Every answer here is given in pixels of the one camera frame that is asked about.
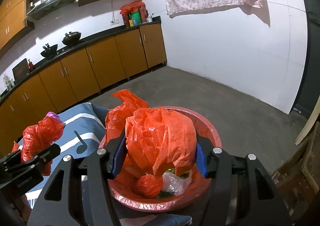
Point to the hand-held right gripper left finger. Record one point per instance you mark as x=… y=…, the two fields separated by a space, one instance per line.
x=117 y=158

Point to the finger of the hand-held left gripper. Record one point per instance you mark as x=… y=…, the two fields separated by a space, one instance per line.
x=42 y=154

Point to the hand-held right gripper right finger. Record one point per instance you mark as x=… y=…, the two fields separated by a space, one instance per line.
x=201 y=161

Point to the clear plastic bag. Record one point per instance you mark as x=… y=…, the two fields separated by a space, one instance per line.
x=175 y=185

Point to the small knotted red plastic bag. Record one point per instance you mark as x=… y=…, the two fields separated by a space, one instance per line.
x=147 y=186

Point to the large red plastic bag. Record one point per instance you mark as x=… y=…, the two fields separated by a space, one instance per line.
x=160 y=141

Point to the red plastic basket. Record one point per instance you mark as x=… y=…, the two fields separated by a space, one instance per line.
x=150 y=203

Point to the blue music-note tablecloth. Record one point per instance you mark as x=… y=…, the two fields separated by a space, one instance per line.
x=92 y=128

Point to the pink plastic bag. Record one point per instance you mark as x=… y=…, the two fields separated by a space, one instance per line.
x=53 y=115

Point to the glass jar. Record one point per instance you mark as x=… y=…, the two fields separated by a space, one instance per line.
x=7 y=82

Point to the dark cutting board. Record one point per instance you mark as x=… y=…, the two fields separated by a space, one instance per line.
x=20 y=70

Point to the red bottle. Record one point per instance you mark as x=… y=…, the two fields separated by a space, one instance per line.
x=31 y=65

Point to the wooden base cabinets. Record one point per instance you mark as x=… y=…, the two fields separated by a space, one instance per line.
x=105 y=63

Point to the wooden furniture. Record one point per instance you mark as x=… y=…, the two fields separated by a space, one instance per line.
x=300 y=171

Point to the black wok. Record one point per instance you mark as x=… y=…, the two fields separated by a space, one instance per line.
x=48 y=52

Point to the white board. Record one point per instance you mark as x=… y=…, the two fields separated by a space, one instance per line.
x=307 y=126

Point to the black pot with lid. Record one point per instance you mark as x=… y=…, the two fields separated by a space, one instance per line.
x=72 y=38

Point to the black kitchen countertop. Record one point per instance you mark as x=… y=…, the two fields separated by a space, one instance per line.
x=100 y=34

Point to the red canister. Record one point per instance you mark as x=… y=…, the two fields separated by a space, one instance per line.
x=125 y=19

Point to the green box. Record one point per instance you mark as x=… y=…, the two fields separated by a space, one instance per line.
x=136 y=18

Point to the white cup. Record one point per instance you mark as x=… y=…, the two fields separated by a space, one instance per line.
x=149 y=19

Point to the dark red container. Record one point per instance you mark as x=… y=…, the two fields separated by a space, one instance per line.
x=143 y=15

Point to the red plastic bag on canisters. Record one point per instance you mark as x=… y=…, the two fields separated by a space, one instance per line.
x=132 y=7

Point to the steel range hood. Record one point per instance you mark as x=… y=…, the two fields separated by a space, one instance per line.
x=52 y=0

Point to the dark door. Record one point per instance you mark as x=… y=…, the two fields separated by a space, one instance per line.
x=310 y=40

